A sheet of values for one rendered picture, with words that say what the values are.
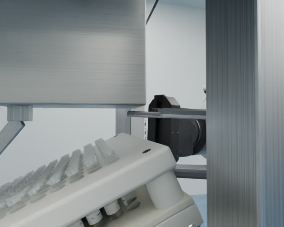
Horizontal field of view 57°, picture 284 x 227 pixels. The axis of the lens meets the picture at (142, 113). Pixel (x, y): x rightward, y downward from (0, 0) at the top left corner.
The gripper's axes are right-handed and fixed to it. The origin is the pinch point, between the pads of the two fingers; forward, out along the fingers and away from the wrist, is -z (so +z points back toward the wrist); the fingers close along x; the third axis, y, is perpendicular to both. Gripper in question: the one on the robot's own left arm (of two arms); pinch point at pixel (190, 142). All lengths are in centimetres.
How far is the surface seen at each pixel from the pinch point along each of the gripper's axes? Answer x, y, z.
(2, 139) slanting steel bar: 1.8, 17.4, -26.7
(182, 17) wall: -165, 370, 59
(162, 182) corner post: 2.9, -4.5, -3.1
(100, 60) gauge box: -10.5, 12.4, -10.9
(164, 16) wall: -163, 364, 31
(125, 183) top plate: 2.9, -5.3, -6.0
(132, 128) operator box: 1, 83, -7
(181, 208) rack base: 4.9, -4.4, -1.5
